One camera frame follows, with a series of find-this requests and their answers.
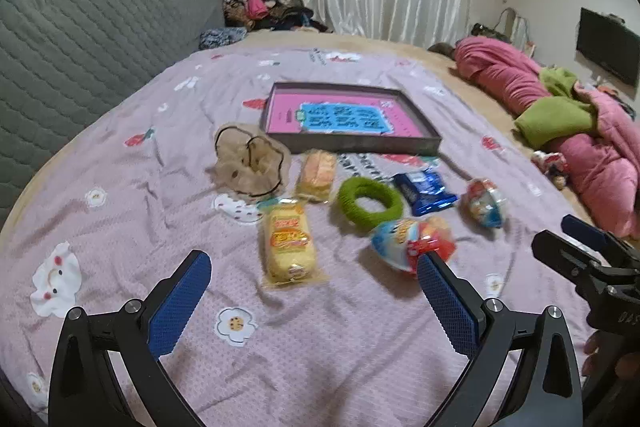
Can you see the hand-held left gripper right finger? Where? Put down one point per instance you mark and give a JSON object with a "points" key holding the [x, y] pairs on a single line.
{"points": [[445, 307]]}

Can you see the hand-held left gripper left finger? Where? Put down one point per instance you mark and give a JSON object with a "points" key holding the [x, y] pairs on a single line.
{"points": [[180, 307]]}

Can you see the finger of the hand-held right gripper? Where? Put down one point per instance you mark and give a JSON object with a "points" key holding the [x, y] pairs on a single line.
{"points": [[555, 252], [582, 229]]}

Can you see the toy egg capsule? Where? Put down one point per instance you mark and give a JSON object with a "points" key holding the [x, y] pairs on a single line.
{"points": [[400, 239], [482, 204]]}

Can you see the blue snack packet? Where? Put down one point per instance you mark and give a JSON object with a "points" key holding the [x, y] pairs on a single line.
{"points": [[422, 192]]}

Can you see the large yellow cake packet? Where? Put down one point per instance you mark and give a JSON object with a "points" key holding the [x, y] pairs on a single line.
{"points": [[287, 242]]}

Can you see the green knitted scrunchie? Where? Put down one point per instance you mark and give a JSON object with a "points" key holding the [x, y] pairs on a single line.
{"points": [[346, 203]]}

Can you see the beige mesh scrunchie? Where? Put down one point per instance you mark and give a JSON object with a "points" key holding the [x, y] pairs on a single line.
{"points": [[235, 167]]}

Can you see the small orange cake packet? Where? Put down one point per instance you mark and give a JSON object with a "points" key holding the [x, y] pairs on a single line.
{"points": [[316, 177]]}

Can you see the shallow grey tray pink bottom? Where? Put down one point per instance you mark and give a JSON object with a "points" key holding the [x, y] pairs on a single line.
{"points": [[285, 112]]}

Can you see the person's right hand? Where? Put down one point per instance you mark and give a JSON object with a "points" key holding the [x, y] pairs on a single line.
{"points": [[629, 364]]}

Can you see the small red white doll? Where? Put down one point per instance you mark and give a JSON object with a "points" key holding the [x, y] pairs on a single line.
{"points": [[550, 164]]}

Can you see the purple printed blanket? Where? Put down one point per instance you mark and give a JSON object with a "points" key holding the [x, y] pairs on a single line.
{"points": [[150, 207]]}

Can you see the green blanket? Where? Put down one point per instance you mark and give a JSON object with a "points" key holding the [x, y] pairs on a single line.
{"points": [[555, 117]]}

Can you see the pink quilt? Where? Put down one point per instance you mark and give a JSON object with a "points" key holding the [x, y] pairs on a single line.
{"points": [[500, 67]]}

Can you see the arched metal chair back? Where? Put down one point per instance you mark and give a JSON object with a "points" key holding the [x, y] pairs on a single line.
{"points": [[522, 34]]}

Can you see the dark bag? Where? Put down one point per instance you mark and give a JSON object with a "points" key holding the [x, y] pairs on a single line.
{"points": [[482, 30]]}

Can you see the brown fuzzy cloth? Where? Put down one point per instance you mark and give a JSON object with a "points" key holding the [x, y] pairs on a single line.
{"points": [[442, 50]]}

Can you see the dark patterned cloth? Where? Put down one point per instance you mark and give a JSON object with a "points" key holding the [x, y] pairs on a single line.
{"points": [[220, 39]]}

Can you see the grey quilted headboard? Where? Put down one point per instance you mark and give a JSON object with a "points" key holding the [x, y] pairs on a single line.
{"points": [[75, 32]]}

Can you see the black wall television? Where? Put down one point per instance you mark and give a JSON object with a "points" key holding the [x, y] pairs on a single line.
{"points": [[607, 39]]}

